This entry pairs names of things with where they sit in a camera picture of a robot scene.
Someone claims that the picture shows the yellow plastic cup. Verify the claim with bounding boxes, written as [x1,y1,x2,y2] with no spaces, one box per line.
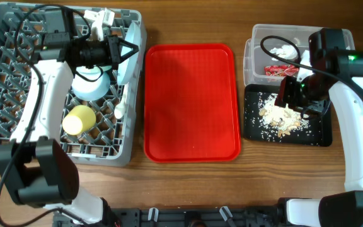
[62,105,96,136]

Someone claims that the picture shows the grey plastic dishwasher rack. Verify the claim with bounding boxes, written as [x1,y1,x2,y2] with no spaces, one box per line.
[0,2,147,166]

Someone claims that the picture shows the clear plastic bin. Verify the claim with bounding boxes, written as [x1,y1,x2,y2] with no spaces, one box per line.
[243,24,355,87]

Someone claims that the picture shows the rice and peanut scraps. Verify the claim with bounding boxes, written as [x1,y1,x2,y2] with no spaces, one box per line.
[258,94,310,139]

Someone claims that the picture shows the red plastic tray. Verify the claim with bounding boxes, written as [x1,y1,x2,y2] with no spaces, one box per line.
[144,44,241,163]

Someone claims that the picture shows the green bowl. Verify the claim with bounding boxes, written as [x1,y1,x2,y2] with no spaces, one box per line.
[76,66,112,74]

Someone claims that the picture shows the white plastic spoon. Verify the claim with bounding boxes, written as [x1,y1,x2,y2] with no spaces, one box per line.
[114,83,129,120]

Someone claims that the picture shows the light blue plate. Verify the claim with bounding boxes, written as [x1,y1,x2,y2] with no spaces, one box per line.
[117,22,142,85]

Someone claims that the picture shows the crumpled white tissue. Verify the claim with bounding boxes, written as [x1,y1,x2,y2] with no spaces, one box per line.
[270,45,299,60]

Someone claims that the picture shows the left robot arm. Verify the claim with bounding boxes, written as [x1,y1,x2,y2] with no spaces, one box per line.
[0,4,140,226]

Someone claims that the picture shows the light blue small bowl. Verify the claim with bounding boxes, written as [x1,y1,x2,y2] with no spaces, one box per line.
[71,73,110,101]

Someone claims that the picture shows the black plastic tray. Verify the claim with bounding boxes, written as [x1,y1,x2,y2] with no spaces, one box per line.
[243,84,332,146]

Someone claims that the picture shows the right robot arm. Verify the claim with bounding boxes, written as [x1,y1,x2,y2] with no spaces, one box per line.
[275,28,363,226]

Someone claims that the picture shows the red snack wrapper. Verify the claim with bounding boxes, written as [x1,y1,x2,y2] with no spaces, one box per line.
[264,64,299,76]

